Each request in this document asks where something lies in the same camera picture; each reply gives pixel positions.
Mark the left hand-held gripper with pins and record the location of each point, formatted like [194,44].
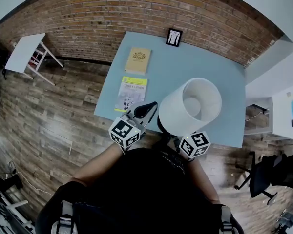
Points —
[124,133]

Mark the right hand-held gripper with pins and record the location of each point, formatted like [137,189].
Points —
[195,145]

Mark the white shade table lamp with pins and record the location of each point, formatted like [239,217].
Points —
[171,111]

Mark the person's left forearm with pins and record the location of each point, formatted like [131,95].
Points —
[95,169]

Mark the person's right forearm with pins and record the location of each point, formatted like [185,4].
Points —
[203,179]

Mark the yellow and white book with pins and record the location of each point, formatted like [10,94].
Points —
[131,94]

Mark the tan hardcover book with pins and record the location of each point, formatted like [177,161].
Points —
[138,61]

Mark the person's black shirt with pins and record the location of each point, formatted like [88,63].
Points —
[141,194]

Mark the black office chair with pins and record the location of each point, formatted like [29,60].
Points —
[263,177]

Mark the pile of grey equipment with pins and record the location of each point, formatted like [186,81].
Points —
[290,216]

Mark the white folding table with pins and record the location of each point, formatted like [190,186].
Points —
[24,50]

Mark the black bag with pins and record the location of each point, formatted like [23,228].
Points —
[7,181]

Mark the white metal railing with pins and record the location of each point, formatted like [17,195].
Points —
[7,213]

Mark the black picture frame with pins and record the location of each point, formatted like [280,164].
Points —
[174,37]

